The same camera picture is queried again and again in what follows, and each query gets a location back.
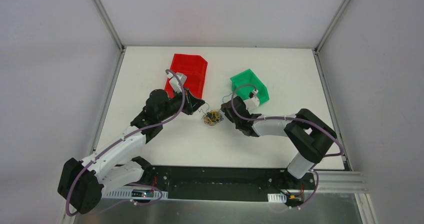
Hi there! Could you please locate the yellow blue cable bundle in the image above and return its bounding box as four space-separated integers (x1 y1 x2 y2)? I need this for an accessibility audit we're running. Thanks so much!
202 109 225 127

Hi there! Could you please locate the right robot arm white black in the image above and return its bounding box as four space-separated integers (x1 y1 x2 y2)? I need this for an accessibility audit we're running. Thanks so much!
220 96 337 189

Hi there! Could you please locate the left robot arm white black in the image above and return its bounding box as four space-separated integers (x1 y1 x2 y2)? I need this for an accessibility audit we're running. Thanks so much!
57 88 205 217

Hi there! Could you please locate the red plastic bin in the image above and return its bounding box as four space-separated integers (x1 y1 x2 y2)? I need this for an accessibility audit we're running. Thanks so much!
170 53 208 99

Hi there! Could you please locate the green plastic bin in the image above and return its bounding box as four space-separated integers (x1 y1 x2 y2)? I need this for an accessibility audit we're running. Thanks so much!
230 69 270 105

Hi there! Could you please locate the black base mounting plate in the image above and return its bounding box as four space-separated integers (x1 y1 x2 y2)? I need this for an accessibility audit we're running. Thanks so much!
139 166 316 202

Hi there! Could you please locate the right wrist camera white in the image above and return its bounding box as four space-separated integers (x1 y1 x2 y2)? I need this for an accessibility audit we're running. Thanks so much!
244 89 260 111

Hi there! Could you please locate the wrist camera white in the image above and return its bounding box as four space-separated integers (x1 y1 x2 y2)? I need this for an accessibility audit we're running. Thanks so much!
167 72 187 93
244 89 260 111

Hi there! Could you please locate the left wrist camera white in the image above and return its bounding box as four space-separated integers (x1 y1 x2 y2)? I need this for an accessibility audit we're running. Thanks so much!
167 72 187 93

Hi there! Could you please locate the right white cable duct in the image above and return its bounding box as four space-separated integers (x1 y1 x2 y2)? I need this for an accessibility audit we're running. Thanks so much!
267 193 287 204

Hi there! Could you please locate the white cable duct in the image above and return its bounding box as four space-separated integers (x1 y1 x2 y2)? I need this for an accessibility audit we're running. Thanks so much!
102 188 168 200
267 193 287 204

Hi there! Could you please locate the left white cable duct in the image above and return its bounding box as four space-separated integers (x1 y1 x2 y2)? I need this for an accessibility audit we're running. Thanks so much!
102 188 168 200

